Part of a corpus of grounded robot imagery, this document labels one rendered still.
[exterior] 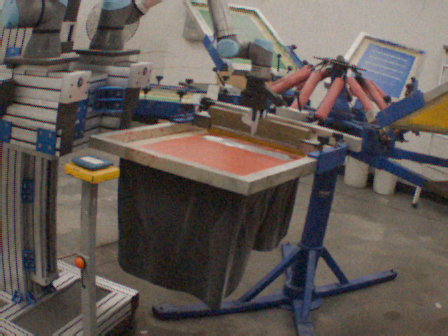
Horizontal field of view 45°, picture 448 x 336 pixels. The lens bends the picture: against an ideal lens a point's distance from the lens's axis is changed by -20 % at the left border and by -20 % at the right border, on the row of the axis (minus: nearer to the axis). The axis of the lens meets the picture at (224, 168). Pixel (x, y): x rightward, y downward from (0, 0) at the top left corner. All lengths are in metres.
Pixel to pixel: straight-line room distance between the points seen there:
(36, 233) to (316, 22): 4.95
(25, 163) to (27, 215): 0.21
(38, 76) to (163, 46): 5.82
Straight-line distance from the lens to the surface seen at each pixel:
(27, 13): 1.85
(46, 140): 1.93
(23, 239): 2.33
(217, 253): 1.93
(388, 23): 6.44
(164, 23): 7.67
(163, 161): 1.85
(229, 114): 2.40
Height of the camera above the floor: 1.41
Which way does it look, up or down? 13 degrees down
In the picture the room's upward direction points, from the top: 9 degrees clockwise
